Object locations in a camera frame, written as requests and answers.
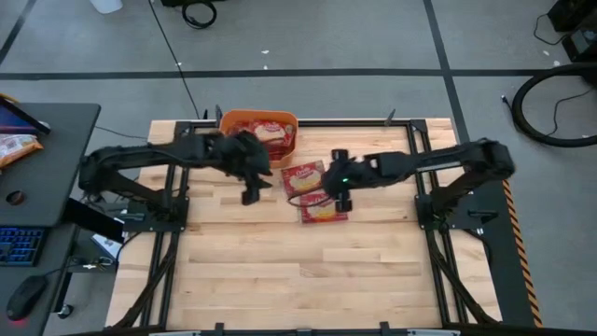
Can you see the black desk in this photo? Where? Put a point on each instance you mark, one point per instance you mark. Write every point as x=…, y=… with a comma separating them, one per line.
x=46, y=186

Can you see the small round black cap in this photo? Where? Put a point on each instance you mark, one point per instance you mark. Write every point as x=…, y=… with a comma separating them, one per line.
x=15, y=197

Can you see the laptop screen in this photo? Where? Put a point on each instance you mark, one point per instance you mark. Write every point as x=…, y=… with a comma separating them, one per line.
x=18, y=121

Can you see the orange snack bag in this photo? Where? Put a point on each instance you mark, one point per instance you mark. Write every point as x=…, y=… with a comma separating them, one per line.
x=16, y=147

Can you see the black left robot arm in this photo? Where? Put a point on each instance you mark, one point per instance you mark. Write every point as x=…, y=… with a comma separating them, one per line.
x=140, y=156

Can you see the white card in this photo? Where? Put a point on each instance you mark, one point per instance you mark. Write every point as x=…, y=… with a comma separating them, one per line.
x=105, y=243

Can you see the black panel with orange stripes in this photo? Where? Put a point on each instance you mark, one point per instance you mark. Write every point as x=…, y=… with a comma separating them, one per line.
x=513, y=242

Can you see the orange plastic basket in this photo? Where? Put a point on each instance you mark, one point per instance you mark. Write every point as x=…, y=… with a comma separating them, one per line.
x=282, y=162

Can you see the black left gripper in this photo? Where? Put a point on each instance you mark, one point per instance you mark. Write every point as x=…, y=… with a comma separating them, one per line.
x=245, y=158

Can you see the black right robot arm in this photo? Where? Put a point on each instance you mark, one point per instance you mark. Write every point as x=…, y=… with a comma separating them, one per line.
x=443, y=161

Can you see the black computer mouse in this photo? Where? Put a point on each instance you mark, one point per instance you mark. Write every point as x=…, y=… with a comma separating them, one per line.
x=25, y=296

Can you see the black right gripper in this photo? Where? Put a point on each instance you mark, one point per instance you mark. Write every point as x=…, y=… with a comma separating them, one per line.
x=354, y=172

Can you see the black control box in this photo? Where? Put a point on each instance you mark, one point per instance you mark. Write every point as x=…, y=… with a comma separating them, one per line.
x=93, y=219

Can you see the black metal table frame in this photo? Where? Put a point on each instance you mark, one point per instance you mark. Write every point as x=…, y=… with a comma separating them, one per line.
x=326, y=123

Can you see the black equipment box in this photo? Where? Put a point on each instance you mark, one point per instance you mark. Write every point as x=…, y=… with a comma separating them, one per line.
x=578, y=32

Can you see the backlit black keyboard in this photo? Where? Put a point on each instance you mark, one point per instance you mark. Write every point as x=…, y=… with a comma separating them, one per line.
x=21, y=245

